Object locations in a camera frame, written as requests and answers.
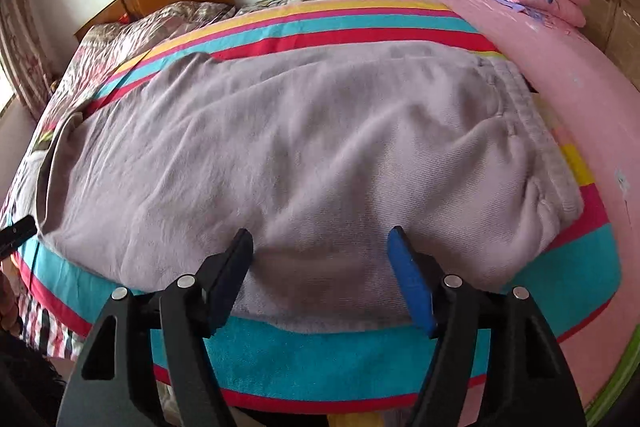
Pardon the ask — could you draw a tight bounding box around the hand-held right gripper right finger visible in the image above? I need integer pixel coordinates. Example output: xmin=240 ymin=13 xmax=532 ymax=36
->
xmin=387 ymin=226 xmax=587 ymax=427

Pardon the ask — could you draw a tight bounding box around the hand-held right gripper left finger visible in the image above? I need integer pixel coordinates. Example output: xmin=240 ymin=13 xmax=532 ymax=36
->
xmin=56 ymin=228 xmax=255 ymax=427

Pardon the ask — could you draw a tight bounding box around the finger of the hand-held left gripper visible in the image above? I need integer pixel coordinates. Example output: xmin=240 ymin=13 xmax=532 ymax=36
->
xmin=0 ymin=216 xmax=38 ymax=254

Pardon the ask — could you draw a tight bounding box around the lilac knit sweatshirt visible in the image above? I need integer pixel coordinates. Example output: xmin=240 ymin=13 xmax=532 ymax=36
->
xmin=36 ymin=42 xmax=586 ymax=335

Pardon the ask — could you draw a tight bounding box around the person's dark clothing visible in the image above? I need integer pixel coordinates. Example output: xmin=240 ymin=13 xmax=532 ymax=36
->
xmin=0 ymin=334 xmax=68 ymax=427

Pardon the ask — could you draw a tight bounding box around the patterned curtain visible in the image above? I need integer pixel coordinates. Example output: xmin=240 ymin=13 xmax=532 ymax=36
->
xmin=0 ymin=0 xmax=56 ymax=118

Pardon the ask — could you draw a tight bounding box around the brown floral quilt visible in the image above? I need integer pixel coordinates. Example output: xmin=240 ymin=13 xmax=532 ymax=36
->
xmin=0 ymin=0 xmax=331 ymax=358

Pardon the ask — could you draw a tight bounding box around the colourful striped blanket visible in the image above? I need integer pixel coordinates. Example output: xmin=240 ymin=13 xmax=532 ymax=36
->
xmin=10 ymin=0 xmax=623 ymax=413

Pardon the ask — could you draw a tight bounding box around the pink bed sheet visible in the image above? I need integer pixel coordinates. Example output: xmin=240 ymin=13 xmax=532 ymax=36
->
xmin=330 ymin=0 xmax=640 ymax=408

